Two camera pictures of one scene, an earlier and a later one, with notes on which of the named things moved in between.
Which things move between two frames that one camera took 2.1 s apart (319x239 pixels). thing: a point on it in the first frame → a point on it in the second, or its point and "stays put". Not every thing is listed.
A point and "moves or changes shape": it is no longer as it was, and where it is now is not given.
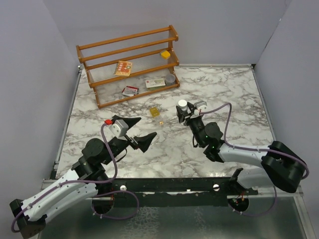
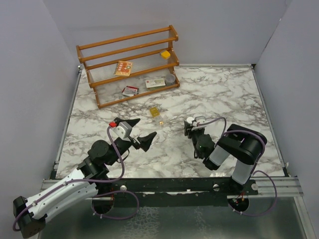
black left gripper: (143, 142) stays put
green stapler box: (155, 84) stays put
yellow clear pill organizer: (154, 111) stays put
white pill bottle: (183, 104) moves or changes shape
